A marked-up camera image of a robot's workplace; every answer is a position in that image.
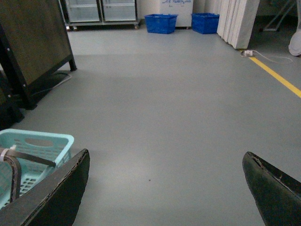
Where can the white foam panel stack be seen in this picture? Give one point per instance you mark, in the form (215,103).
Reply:
(236,21)

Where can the light blue plastic basket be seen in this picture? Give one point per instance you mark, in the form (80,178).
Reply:
(49,146)

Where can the white round fan base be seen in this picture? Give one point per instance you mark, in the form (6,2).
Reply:
(295,44)

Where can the blue crate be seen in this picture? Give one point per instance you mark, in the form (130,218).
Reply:
(205,23)
(160,23)

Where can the blue crate left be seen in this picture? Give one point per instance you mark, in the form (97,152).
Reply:
(160,23)

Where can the white power strip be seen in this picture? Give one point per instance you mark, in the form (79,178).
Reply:
(247,53)

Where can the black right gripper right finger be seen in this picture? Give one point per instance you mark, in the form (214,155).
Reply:
(277,195)

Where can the glass door display fridge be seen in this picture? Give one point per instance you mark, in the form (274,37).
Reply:
(79,13)

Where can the dark wooden display stand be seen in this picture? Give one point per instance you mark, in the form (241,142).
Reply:
(34,44)

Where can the blue crate right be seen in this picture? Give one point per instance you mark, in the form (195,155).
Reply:
(205,23)

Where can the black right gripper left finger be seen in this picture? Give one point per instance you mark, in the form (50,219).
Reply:
(55,200)

